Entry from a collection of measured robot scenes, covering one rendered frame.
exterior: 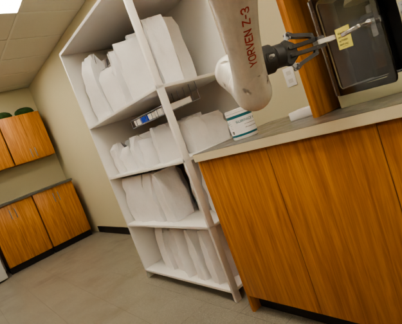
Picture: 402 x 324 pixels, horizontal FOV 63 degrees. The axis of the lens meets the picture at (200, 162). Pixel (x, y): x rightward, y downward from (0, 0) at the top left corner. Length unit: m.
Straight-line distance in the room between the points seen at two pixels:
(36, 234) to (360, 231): 4.77
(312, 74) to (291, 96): 0.65
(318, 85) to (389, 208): 0.57
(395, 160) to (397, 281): 0.45
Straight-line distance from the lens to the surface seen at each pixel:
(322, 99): 1.50
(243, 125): 1.62
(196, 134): 2.13
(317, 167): 1.31
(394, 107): 1.12
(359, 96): 1.47
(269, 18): 2.16
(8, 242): 5.44
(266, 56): 1.08
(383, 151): 1.20
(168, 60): 2.17
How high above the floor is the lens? 1.08
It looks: 6 degrees down
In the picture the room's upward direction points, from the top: 20 degrees counter-clockwise
